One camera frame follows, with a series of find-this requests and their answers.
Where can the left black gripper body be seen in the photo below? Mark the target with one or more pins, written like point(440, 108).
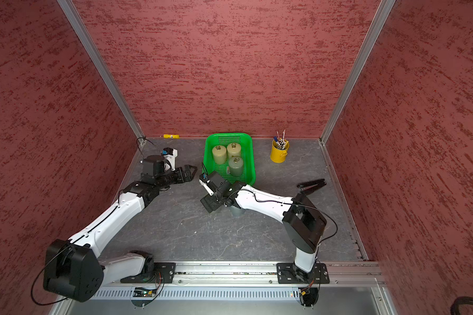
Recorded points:
point(177, 176)

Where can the black stapler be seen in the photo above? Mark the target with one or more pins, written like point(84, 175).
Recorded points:
point(310, 187)

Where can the yellow marker pen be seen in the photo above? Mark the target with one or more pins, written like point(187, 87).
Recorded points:
point(171, 136)

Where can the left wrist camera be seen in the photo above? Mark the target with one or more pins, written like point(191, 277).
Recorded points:
point(170, 155)

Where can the beige canister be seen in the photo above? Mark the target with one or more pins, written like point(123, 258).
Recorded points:
point(219, 154)
point(234, 150)

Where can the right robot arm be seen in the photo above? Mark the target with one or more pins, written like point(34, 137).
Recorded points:
point(303, 222)

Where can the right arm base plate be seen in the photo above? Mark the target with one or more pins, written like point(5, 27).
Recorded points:
point(289, 273)

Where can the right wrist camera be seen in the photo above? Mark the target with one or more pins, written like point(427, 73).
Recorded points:
point(215, 184)

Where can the yellow pen cup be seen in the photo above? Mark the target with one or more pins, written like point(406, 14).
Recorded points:
point(279, 151)

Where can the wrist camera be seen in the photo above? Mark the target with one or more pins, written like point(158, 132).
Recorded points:
point(215, 184)
point(170, 155)

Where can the green canister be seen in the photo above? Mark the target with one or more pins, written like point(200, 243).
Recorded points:
point(235, 166)

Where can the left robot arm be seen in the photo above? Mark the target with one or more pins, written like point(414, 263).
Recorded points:
point(73, 268)

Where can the pens in cup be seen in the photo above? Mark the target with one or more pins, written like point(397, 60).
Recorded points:
point(280, 140)

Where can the green plastic basket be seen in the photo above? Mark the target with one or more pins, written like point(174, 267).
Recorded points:
point(247, 152)

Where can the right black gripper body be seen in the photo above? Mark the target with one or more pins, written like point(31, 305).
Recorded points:
point(215, 201)

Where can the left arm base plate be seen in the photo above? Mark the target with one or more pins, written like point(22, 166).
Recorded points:
point(159, 273)

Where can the grey canister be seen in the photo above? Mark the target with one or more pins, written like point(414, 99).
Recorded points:
point(237, 212)

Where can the aluminium front rail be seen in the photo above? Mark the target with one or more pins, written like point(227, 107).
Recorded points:
point(259, 274)

